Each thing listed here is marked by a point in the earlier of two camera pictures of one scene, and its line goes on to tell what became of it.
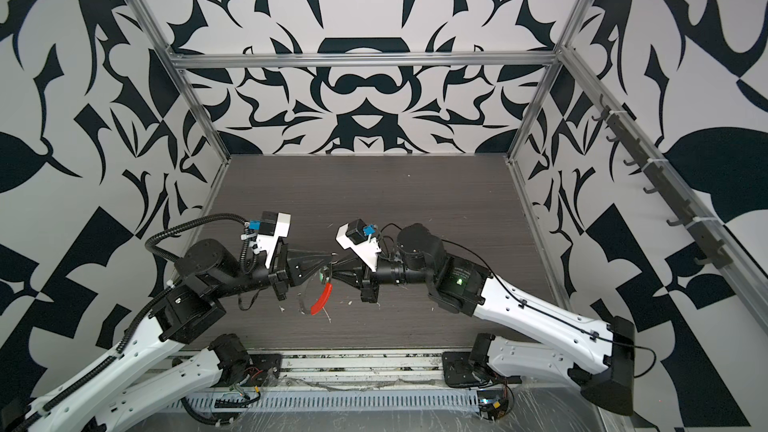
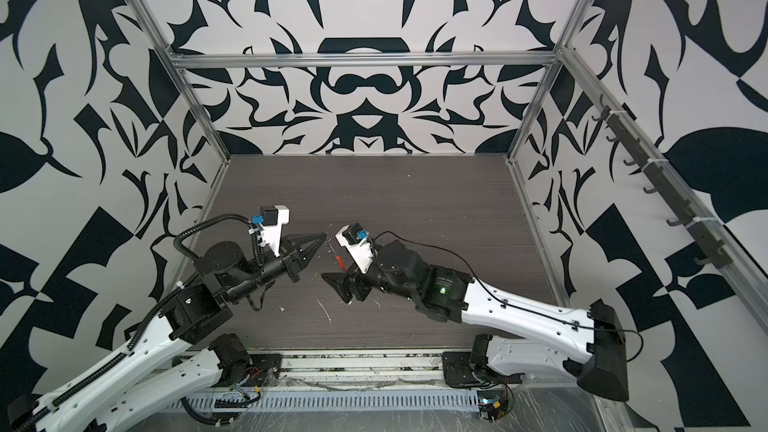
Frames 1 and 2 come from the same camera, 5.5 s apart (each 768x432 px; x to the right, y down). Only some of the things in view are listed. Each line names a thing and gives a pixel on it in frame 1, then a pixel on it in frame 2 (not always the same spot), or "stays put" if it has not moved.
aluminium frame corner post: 136,1 stays put
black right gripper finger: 347,264 -> 334,280
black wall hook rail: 712,253 stays put
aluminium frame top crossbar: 365,60 stays put
